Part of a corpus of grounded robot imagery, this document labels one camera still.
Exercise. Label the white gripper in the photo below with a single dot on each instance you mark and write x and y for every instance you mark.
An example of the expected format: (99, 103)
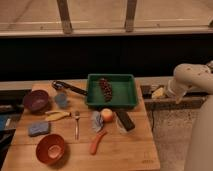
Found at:
(171, 91)

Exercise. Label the red yellow apple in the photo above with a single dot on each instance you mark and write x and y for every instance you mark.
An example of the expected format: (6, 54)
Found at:
(107, 115)

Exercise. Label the red bowl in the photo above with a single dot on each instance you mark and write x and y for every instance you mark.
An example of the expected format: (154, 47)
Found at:
(50, 149)

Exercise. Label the blue sponge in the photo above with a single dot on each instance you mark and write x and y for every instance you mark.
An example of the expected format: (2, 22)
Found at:
(39, 128)

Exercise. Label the blue grey cloth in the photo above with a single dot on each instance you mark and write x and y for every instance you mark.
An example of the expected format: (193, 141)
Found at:
(97, 121)

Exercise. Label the black ladle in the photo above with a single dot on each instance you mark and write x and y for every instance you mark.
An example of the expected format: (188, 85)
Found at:
(59, 85)

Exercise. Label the small blue cup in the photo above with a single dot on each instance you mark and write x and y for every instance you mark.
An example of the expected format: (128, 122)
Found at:
(61, 100)

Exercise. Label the wooden cutting board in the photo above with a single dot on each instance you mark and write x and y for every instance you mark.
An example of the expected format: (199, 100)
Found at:
(117, 151)

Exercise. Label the purple bowl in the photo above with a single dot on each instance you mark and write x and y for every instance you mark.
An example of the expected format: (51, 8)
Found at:
(36, 100)

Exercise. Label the black rectangular block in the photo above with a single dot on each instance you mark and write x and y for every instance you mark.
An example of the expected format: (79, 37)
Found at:
(126, 121)

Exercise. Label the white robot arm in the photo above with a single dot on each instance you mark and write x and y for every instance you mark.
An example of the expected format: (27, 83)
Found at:
(188, 78)

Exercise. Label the orange carrot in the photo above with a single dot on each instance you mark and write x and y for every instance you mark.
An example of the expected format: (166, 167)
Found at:
(95, 142)

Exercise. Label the green plastic tray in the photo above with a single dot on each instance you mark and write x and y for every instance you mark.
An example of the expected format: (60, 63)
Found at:
(123, 95)

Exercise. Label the yellow banana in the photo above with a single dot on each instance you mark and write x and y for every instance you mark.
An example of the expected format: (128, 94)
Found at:
(56, 115)

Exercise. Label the metal fork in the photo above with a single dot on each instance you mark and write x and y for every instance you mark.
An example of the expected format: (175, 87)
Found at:
(77, 117)

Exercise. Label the dark grape bunch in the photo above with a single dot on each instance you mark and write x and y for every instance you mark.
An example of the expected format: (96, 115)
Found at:
(106, 89)

